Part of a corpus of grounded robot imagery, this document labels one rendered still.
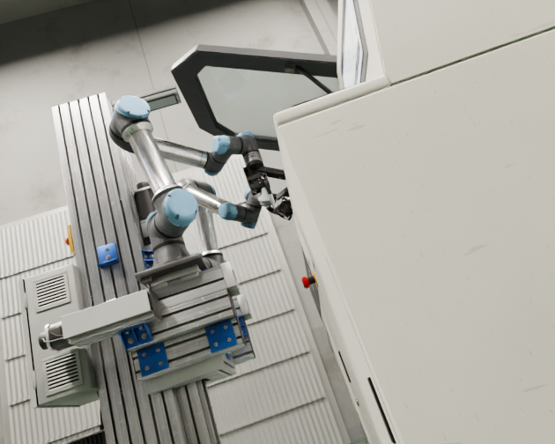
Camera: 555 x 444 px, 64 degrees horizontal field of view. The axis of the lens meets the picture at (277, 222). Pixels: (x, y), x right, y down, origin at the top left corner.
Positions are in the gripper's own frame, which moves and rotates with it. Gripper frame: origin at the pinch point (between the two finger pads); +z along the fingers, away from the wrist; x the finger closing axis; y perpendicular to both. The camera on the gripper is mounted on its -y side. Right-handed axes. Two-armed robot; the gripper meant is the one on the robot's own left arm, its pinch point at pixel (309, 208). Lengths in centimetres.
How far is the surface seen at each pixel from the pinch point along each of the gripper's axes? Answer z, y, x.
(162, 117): -379, -105, -166
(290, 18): -331, -326, -221
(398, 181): 73, 18, 89
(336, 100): 58, 8, 94
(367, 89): 61, 4, 92
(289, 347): -115, 66, -257
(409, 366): 86, 45, 86
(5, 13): -637, -143, -37
